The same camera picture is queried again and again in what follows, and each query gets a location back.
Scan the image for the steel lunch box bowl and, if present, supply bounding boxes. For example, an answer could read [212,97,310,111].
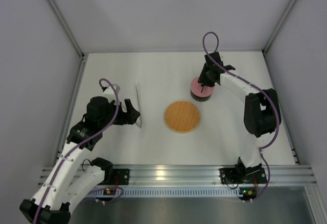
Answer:
[190,91,211,102]

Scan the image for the frame post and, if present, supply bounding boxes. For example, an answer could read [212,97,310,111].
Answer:
[33,0,85,58]
[262,0,298,57]

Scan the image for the left frame post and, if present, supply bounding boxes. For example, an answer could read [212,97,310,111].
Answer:
[33,0,85,58]

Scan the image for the aluminium rail frame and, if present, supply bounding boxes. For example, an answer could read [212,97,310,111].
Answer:
[38,164,317,188]

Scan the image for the steel tweezers tongs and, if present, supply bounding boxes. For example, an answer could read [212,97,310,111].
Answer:
[135,84,143,129]

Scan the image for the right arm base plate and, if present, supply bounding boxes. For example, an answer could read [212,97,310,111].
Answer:
[219,167,267,185]

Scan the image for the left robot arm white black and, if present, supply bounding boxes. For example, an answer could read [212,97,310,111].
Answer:
[19,96,141,223]

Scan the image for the pink round lid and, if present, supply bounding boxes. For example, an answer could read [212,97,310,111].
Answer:
[191,77,214,97]

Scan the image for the right frame post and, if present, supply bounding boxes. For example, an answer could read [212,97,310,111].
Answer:
[262,0,298,57]

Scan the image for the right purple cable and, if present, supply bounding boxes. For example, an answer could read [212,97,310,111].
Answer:
[202,32,279,199]

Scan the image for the slotted cable duct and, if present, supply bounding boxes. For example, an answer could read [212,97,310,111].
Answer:
[86,186,246,198]

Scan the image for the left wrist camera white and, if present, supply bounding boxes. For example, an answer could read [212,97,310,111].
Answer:
[101,84,120,103]

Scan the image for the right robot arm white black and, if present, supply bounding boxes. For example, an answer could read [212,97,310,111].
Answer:
[191,51,282,184]

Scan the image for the woven bamboo tray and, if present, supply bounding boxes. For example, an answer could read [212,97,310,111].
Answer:
[164,101,200,133]

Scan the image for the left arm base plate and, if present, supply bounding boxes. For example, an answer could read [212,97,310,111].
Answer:
[100,168,130,186]

